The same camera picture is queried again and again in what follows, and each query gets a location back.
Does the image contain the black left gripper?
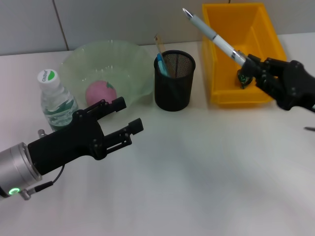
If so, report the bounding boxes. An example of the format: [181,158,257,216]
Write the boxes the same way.
[27,96,144,176]

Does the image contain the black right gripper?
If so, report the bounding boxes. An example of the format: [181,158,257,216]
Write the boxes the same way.
[242,54,315,111]

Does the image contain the pink toy peach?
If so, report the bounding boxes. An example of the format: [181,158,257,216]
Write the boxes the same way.
[85,80,118,108]

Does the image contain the blue scissors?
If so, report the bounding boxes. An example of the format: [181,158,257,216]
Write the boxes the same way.
[157,54,171,77]

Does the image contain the silver grey pen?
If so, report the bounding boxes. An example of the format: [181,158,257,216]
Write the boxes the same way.
[182,7,248,66]

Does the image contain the clear water bottle green label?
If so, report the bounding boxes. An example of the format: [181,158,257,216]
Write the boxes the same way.
[36,68,79,132]

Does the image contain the clear plastic ruler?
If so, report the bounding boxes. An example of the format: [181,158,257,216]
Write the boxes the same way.
[154,34,170,74]

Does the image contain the green glass fruit bowl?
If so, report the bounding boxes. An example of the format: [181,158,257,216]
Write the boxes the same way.
[59,40,155,114]

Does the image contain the black mesh pen holder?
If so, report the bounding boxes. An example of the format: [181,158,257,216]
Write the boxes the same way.
[154,50,196,112]

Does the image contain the yellow plastic bin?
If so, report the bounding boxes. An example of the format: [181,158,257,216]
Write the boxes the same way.
[201,2,288,109]

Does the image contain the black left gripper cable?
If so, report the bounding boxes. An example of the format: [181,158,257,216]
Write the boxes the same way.
[21,164,66,201]

